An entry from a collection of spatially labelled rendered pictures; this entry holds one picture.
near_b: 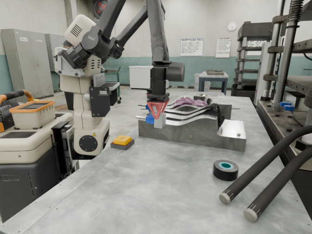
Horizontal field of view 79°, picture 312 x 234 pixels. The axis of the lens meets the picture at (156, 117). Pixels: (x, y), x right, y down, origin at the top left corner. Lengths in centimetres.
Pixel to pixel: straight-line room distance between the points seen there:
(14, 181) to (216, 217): 97
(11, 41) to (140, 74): 415
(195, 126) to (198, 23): 752
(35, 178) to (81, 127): 33
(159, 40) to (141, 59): 795
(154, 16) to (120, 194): 65
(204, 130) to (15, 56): 610
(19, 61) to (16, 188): 547
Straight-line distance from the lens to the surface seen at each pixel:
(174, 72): 73
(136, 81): 794
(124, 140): 86
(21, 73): 652
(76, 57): 91
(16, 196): 127
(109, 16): 91
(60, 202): 63
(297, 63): 859
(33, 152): 111
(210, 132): 88
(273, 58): 213
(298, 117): 147
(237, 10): 833
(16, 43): 652
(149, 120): 80
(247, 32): 548
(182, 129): 90
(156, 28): 82
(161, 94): 75
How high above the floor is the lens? 118
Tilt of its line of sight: 17 degrees down
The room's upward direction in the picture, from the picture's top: straight up
